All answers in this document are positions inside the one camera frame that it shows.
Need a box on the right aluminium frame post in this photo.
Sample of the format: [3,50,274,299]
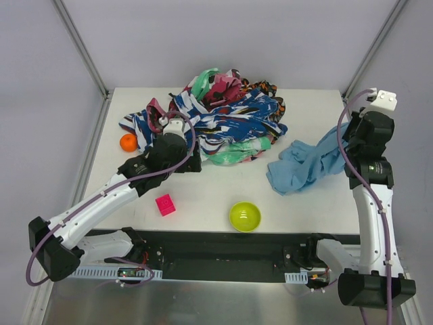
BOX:
[341,0,410,103]

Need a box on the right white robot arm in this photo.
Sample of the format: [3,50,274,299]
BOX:
[315,111,416,309]

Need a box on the light blue cloth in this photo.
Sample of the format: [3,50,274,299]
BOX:
[266,127,345,196]

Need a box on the blue patterned cloth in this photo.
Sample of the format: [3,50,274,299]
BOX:
[118,89,288,155]

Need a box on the aluminium frame post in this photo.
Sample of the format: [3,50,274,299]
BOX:
[341,0,410,103]
[51,0,110,99]

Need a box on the left aluminium frame post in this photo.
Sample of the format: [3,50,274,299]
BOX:
[51,0,110,99]

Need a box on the pink cube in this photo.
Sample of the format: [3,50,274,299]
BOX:
[155,194,176,217]

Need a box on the orange black patterned cloth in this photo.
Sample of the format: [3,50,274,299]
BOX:
[241,78,286,123]

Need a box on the lime green bowl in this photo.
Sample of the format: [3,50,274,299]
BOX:
[229,202,261,233]

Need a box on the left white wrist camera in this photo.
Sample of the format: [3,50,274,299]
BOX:
[159,117,185,139]

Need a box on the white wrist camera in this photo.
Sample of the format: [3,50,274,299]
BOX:
[366,88,397,114]
[159,117,185,139]

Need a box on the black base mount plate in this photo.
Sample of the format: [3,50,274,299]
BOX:
[121,231,325,283]

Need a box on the pink green patterned cloth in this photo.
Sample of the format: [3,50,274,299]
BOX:
[145,68,273,167]

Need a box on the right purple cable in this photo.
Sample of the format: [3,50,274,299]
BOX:
[336,88,395,325]

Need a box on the orange ball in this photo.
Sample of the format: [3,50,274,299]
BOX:
[119,134,138,152]

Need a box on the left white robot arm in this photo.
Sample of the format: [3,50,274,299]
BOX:
[25,133,198,286]

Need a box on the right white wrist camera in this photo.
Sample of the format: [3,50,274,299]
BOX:
[366,88,397,114]

